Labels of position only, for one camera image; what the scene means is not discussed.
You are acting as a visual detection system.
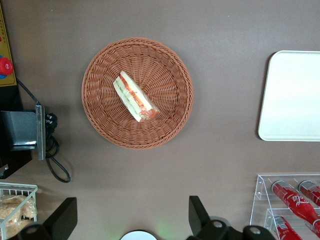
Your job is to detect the clear acrylic bottle rack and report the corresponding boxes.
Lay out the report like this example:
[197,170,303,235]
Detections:
[249,174,320,240]

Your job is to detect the beige plastic serving tray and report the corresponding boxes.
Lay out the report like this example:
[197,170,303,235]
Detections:
[257,50,320,142]

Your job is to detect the triangle sandwich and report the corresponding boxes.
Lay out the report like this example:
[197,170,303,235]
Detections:
[112,70,161,123]

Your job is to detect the white wire basket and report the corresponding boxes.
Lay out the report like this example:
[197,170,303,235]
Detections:
[0,181,39,240]

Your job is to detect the black appliance housing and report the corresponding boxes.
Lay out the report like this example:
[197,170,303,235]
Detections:
[0,84,34,180]

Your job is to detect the wrapped bread snacks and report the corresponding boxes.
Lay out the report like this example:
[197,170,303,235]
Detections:
[0,194,38,239]

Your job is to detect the black box with yellow panel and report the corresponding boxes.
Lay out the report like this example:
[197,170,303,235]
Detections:
[0,0,18,87]

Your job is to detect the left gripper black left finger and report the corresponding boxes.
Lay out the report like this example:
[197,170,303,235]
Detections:
[9,196,78,240]

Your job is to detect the red cola bottle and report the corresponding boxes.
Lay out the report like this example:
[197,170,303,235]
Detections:
[271,180,320,232]
[273,215,304,240]
[298,179,320,208]

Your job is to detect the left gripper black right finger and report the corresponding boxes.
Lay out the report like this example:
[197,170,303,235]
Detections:
[187,195,276,240]

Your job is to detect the round brown wicker basket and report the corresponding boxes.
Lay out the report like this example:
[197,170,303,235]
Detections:
[81,37,195,150]

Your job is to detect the black power cable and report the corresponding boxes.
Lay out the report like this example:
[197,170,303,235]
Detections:
[16,78,72,184]

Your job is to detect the red emergency stop button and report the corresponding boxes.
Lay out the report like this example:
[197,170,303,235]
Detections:
[0,56,14,76]

